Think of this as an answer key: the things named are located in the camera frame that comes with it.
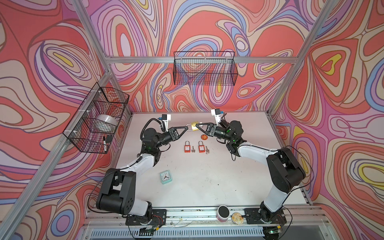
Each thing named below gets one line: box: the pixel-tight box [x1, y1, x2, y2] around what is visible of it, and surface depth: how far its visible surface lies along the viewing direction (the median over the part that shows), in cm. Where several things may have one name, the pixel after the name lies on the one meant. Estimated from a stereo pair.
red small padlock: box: [184, 140, 191, 153], surface depth 100 cm
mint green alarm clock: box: [159, 170, 173, 185], surface depth 86 cm
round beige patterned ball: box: [231, 212, 244, 225], surface depth 75 cm
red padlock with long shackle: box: [198, 140, 206, 153], surface depth 100 cm
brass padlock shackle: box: [185, 122, 200, 132], surface depth 76 cm
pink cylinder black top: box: [216, 205, 230, 223], surface depth 72 cm
